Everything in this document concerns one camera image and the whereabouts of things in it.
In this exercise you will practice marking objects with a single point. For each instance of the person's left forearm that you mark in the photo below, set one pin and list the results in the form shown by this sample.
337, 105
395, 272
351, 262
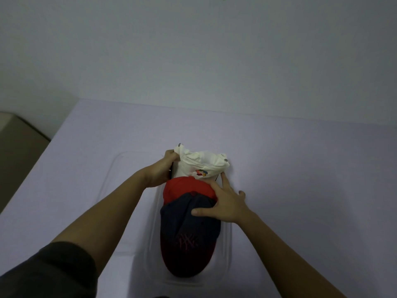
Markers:
105, 217

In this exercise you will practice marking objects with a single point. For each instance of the person's right forearm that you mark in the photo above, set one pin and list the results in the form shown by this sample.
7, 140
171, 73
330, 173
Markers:
285, 257

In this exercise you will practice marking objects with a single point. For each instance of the red cap with black patch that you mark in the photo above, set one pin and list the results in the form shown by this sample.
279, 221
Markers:
186, 187

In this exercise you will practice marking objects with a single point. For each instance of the navy cap with red brim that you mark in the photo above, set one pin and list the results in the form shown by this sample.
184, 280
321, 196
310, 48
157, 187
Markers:
189, 242

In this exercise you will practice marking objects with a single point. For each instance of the person's right hand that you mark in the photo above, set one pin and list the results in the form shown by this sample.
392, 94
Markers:
226, 204

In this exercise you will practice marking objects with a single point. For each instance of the person's left hand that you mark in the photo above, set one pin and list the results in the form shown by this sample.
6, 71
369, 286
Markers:
161, 172

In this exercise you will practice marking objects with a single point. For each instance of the person's black shirt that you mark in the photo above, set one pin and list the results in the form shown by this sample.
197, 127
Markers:
52, 273

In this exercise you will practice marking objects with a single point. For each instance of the clear plastic lid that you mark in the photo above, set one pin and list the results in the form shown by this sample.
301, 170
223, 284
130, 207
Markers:
124, 183

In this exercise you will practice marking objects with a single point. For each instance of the white cap with colourful logo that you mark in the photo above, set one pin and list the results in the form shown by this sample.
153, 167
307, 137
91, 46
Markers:
201, 164

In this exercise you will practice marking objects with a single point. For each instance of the clear plastic container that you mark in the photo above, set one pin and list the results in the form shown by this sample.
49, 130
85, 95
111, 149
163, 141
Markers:
226, 245

